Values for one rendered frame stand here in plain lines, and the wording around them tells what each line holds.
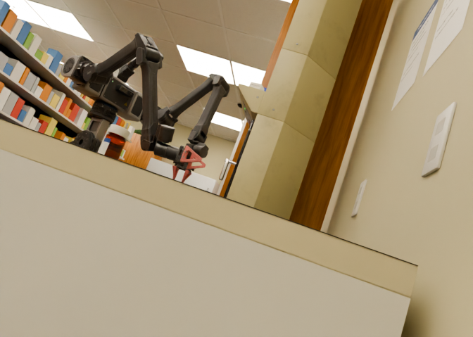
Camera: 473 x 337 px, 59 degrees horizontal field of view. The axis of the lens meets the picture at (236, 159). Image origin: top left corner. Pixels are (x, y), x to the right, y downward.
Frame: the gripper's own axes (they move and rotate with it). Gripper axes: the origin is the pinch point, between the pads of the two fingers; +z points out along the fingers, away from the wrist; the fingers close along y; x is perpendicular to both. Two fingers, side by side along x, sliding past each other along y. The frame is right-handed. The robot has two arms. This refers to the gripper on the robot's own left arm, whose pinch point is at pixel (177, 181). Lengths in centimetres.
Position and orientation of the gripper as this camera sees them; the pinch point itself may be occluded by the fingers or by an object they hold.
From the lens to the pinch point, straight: 211.6
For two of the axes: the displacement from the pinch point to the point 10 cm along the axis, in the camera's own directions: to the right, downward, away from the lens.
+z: -3.3, 9.2, -2.1
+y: 9.4, 3.1, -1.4
